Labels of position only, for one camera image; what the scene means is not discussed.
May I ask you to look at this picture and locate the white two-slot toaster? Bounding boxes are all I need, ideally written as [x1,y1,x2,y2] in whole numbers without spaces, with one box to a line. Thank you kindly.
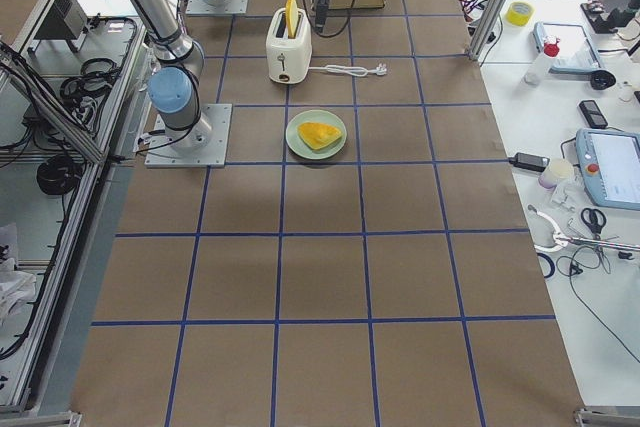
[265,8,312,84]

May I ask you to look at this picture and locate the bread slice in toaster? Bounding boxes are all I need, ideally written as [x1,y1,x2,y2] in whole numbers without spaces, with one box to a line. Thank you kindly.
[284,0,299,39]

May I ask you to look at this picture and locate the golden pastry on plate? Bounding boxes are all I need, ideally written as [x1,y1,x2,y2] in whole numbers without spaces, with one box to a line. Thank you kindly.
[297,122,342,150]

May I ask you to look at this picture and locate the green round plate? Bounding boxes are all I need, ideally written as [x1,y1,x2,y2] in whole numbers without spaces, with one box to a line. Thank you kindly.
[285,109,347,160]

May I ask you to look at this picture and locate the yellow tape roll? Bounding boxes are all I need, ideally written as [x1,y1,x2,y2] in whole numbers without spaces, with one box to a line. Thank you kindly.
[505,1,534,27]

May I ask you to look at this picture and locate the red-capped squeeze bottle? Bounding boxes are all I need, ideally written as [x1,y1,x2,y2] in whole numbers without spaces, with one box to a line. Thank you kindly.
[523,36,560,86]

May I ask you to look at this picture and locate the grey control box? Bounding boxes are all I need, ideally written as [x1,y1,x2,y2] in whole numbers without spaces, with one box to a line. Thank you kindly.
[34,0,88,53]

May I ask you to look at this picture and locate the blue teach pendant far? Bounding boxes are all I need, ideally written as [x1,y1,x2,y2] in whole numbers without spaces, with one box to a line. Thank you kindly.
[532,22,603,75]

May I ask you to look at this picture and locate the blue teach pendant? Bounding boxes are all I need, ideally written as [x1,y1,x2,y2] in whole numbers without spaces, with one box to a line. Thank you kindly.
[576,129,639,211]
[532,22,603,75]

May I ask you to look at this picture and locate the black power adapter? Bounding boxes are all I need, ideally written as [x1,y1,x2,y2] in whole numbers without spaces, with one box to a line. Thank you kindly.
[508,152,550,173]

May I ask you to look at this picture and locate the black lens cap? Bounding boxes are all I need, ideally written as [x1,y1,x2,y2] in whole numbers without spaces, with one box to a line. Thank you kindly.
[589,69,616,91]

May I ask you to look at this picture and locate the black phone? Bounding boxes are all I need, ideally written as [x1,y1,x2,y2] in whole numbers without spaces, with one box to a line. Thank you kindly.
[578,100,608,130]

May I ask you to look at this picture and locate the white purple jar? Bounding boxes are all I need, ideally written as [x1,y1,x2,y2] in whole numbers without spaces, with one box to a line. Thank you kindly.
[538,158,574,189]

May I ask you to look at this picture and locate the blue teach pendant near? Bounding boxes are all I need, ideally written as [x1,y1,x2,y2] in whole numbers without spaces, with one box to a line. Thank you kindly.
[576,129,639,211]

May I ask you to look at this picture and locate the black scissors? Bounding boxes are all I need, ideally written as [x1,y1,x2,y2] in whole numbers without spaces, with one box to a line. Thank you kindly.
[580,207,607,240]

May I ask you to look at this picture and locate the white power cord with plug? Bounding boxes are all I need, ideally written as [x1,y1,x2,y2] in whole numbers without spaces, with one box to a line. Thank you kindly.
[308,62,390,79]

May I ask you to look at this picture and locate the coiled black cable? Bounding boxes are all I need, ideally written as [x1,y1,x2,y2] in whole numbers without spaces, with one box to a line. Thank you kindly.
[36,154,82,197]

